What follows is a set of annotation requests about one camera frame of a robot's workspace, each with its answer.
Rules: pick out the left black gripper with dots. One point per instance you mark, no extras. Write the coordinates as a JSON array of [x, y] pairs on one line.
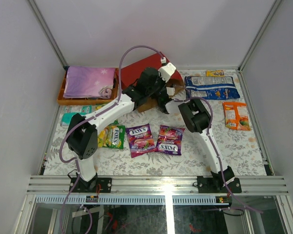
[[159, 81]]

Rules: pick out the blue Doritos chip bag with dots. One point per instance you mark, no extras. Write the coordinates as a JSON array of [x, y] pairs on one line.
[[211, 88]]

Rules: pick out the purple Fox's berries packet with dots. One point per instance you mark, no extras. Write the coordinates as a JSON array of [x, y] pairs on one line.
[[169, 140]]

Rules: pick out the yellow M&M candy packet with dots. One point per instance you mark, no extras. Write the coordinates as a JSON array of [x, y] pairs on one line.
[[215, 73]]

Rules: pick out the orange snack packet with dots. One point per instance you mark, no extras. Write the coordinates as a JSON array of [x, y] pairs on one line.
[[236, 116]]

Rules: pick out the teal red snack packet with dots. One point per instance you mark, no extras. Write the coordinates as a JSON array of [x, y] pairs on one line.
[[70, 111]]

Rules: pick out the green yellow snack packet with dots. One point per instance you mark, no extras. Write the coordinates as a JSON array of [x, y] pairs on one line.
[[97, 107]]

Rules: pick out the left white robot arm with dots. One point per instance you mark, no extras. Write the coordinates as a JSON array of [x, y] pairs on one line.
[[83, 130]]

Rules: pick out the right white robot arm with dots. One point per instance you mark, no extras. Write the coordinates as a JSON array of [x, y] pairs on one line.
[[197, 115]]

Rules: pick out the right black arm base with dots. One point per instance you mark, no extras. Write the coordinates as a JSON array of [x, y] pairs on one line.
[[215, 184]]

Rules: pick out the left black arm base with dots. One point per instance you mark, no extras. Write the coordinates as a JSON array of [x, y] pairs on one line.
[[95, 185]]

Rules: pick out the purple Frozen fabric cloth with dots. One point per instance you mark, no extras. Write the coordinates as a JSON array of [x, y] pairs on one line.
[[89, 82]]

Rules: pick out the orange plastic tray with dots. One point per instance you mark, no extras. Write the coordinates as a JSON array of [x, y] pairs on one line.
[[87, 101]]

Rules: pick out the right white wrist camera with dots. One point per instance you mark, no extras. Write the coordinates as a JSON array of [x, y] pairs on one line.
[[171, 91]]

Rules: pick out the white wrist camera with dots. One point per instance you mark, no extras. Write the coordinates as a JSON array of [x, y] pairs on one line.
[[166, 70], [171, 91]]

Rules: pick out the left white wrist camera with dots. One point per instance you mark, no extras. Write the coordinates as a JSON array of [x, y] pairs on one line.
[[166, 70]]

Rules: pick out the aluminium front rail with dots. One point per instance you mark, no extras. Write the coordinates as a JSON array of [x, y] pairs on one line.
[[158, 185]]

